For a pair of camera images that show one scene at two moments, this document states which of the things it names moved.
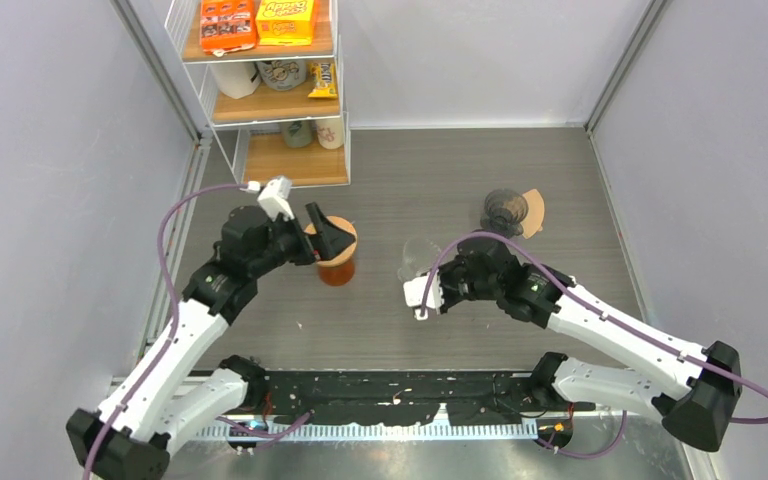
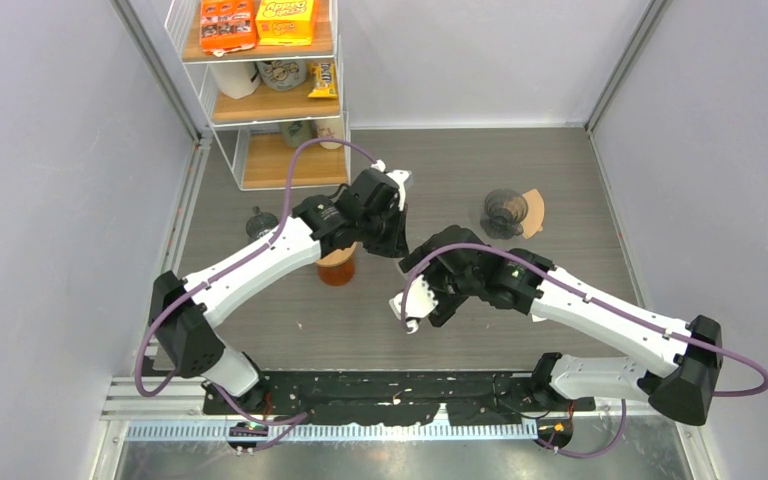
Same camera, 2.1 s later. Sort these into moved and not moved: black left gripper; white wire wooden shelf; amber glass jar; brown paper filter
Moved: black left gripper
Not moved: brown paper filter; white wire wooden shelf; amber glass jar
